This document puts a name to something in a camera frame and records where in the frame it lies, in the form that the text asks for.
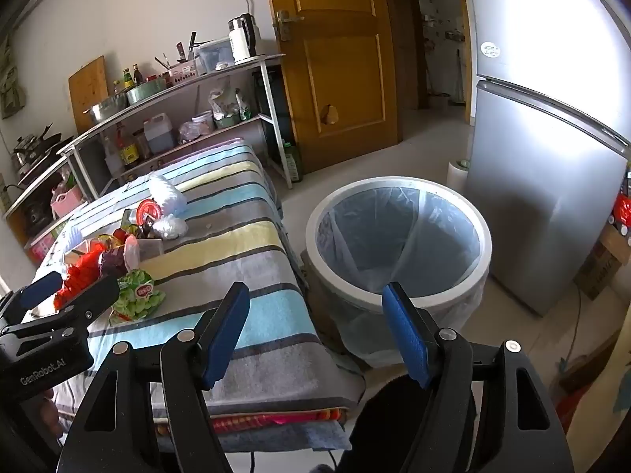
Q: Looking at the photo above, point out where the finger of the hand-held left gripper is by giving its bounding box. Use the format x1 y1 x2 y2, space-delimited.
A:
0 276 121 350
0 271 65 328

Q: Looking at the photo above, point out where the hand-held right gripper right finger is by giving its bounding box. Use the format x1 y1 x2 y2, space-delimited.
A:
382 282 575 473

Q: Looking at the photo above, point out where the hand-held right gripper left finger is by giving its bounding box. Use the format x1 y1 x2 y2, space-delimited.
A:
58 282 251 473

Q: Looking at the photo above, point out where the purple snack packet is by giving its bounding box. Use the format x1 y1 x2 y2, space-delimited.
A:
99 249 128 277

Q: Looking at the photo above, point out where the white lined trash bin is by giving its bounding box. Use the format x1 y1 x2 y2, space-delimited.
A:
301 175 494 370

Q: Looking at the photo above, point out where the person's left hand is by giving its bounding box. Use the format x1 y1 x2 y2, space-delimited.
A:
40 388 64 434

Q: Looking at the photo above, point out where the pink plastic basket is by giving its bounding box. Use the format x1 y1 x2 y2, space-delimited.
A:
50 187 84 218

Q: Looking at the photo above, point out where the person's leg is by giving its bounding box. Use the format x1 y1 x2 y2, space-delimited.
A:
338 373 444 473

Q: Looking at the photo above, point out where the red patterned cloth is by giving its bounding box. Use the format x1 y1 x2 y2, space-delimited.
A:
153 406 348 437

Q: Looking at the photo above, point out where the striped blanket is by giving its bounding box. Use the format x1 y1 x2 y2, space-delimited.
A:
30 138 368 434

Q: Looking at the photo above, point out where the metal shelf rack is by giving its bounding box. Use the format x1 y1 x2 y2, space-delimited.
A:
56 53 297 208

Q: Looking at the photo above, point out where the black wok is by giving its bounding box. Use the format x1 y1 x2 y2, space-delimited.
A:
12 125 62 168

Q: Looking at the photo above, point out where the red capped sauce bottle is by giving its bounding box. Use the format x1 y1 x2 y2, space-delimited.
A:
116 123 141 167

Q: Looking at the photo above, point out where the white paper roll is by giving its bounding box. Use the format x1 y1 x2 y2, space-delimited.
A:
446 158 471 200

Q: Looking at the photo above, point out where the green plastic bottle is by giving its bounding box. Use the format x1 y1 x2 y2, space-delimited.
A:
282 142 304 183

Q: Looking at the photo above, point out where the brown cardboard piece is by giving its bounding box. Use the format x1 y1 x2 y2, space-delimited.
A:
559 328 624 395

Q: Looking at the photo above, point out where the metal basin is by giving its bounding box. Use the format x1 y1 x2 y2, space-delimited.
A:
83 95 130 124

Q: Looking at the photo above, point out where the wooden cutting board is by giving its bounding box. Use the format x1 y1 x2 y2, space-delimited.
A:
68 55 109 134

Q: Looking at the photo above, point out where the printed cardboard box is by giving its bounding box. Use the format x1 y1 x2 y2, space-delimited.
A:
574 227 631 301

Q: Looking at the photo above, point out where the green pot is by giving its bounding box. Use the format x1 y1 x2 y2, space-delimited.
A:
125 80 168 105

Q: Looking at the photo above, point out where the silver refrigerator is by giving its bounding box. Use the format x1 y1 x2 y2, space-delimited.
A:
463 0 631 317

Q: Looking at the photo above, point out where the grocery plastic bag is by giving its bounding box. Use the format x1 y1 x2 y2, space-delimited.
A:
207 86 254 129

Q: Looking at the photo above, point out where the pink utensil holder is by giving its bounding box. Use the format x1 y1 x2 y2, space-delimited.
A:
168 59 200 82

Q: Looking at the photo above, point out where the red plastic bag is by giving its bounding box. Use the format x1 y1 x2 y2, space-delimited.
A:
611 192 631 230

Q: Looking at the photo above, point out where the clear plastic storage box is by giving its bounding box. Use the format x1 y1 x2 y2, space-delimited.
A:
194 38 235 74

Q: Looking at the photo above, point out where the wooden door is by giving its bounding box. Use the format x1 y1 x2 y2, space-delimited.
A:
261 0 402 173

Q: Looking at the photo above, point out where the white electric kettle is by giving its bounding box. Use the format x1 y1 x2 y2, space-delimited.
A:
228 12 262 57

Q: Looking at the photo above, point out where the green cable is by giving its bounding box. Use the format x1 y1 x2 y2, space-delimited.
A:
559 283 585 370

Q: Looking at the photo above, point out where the wall hanging organizer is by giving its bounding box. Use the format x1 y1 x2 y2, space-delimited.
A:
0 34 25 119

